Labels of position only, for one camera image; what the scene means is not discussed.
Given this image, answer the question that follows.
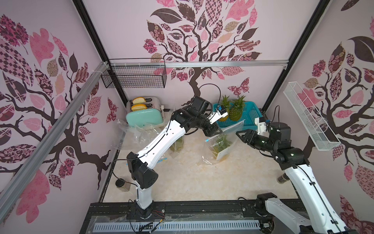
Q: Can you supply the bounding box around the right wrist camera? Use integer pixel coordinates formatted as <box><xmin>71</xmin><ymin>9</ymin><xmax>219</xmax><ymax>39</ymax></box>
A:
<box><xmin>254</xmin><ymin>117</ymin><xmax>269</xmax><ymax>137</ymax></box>

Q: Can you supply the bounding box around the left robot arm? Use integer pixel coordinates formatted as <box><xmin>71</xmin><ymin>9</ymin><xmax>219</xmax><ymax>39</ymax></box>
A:
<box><xmin>124</xmin><ymin>96</ymin><xmax>228</xmax><ymax>219</ymax></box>

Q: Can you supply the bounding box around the teal plastic basket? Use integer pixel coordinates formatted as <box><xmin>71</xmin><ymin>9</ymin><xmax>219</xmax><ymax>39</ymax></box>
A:
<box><xmin>217</xmin><ymin>101</ymin><xmax>262</xmax><ymax>130</ymax></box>

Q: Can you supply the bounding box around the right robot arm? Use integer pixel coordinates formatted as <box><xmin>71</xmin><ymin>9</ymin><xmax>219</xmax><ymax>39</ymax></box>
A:
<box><xmin>236</xmin><ymin>117</ymin><xmax>357</xmax><ymax>234</ymax></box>

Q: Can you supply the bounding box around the spice jar right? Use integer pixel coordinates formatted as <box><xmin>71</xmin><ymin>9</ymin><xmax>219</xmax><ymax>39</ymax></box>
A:
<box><xmin>277</xmin><ymin>173</ymin><xmax>290</xmax><ymax>184</ymax></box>

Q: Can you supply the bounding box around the aluminium rail left wall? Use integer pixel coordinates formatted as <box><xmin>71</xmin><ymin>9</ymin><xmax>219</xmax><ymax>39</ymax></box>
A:
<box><xmin>1</xmin><ymin>61</ymin><xmax>109</xmax><ymax>222</ymax></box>

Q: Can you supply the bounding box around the white slotted cable duct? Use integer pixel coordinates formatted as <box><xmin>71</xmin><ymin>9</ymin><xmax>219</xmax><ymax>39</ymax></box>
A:
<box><xmin>91</xmin><ymin>220</ymin><xmax>261</xmax><ymax>234</ymax></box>

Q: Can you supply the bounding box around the aluminium rail back wall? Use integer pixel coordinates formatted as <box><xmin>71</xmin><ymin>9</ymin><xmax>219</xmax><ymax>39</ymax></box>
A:
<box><xmin>111</xmin><ymin>60</ymin><xmax>289</xmax><ymax>68</ymax></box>

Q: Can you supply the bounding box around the white wire wall shelf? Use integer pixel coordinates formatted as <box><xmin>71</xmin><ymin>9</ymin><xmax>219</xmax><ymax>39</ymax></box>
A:
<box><xmin>283</xmin><ymin>82</ymin><xmax>341</xmax><ymax>151</ymax></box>

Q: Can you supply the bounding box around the zip bag with blue seal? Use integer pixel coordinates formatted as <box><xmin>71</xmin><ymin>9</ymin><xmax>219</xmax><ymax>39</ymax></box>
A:
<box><xmin>158</xmin><ymin>157</ymin><xmax>168</xmax><ymax>163</ymax></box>

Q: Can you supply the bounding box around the spice jar left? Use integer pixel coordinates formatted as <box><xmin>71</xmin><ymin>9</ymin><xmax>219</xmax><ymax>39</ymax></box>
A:
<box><xmin>115</xmin><ymin>178</ymin><xmax>131</xmax><ymax>192</ymax></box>

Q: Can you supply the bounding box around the toast slice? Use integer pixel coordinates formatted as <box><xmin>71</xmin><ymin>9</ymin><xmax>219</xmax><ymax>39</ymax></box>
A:
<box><xmin>132</xmin><ymin>97</ymin><xmax>147</xmax><ymax>105</ymax></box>
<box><xmin>131</xmin><ymin>104</ymin><xmax>147</xmax><ymax>112</ymax></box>

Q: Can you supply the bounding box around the black wire wall basket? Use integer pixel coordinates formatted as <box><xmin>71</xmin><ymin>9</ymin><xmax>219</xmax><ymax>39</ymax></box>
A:
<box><xmin>101</xmin><ymin>58</ymin><xmax>167</xmax><ymax>88</ymax></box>

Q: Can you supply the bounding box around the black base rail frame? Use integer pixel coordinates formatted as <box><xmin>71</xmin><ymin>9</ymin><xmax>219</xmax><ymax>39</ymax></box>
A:
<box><xmin>80</xmin><ymin>199</ymin><xmax>308</xmax><ymax>234</ymax></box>

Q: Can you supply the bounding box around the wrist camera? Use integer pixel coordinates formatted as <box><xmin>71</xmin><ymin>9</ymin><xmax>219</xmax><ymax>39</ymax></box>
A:
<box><xmin>254</xmin><ymin>117</ymin><xmax>269</xmax><ymax>137</ymax></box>
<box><xmin>208</xmin><ymin>105</ymin><xmax>228</xmax><ymax>124</ymax></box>

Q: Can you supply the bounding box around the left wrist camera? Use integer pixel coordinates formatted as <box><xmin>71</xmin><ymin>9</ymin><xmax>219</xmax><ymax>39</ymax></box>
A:
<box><xmin>208</xmin><ymin>105</ymin><xmax>228</xmax><ymax>124</ymax></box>

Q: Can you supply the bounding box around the aluminium rail wall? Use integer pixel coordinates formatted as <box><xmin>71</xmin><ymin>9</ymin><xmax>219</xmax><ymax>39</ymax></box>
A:
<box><xmin>1</xmin><ymin>61</ymin><xmax>109</xmax><ymax>222</ymax></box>
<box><xmin>111</xmin><ymin>60</ymin><xmax>289</xmax><ymax>68</ymax></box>

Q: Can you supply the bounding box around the toast slice rear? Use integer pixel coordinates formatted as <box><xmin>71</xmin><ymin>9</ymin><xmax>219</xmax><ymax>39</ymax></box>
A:
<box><xmin>132</xmin><ymin>97</ymin><xmax>147</xmax><ymax>105</ymax></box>

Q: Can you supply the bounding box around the spice jar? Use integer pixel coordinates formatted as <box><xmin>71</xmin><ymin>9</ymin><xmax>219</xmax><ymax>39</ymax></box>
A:
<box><xmin>115</xmin><ymin>178</ymin><xmax>131</xmax><ymax>192</ymax></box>
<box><xmin>277</xmin><ymin>173</ymin><xmax>290</xmax><ymax>184</ymax></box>

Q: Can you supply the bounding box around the clear zip bag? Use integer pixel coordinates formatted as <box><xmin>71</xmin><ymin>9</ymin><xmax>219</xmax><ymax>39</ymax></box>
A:
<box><xmin>112</xmin><ymin>120</ymin><xmax>161</xmax><ymax>152</ymax></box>

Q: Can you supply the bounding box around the mint green toaster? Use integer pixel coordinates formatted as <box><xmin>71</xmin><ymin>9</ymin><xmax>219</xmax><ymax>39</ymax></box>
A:
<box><xmin>126</xmin><ymin>97</ymin><xmax>164</xmax><ymax>127</ymax></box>

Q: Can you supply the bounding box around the toast slice front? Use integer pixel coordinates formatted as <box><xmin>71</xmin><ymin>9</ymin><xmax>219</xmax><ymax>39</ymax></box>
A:
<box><xmin>131</xmin><ymin>104</ymin><xmax>147</xmax><ymax>112</ymax></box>

